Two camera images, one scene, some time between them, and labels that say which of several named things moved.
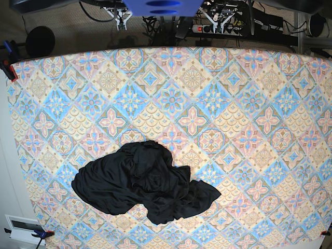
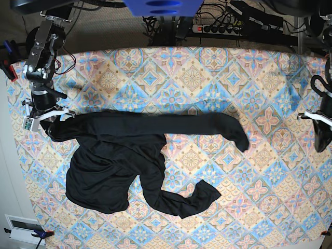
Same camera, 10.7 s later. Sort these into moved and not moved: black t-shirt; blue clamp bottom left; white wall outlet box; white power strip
Moved: black t-shirt
Not moved: white wall outlet box; white power strip; blue clamp bottom left
